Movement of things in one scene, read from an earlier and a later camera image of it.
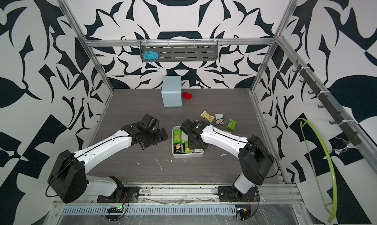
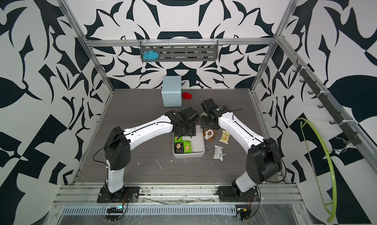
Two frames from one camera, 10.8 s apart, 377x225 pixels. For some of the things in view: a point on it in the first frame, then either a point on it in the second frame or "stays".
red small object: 187,96 stays
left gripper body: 154,136 → 188,130
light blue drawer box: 171,91 stays
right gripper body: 192,145 → 204,122
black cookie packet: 178,148 stays
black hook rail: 328,103 stays
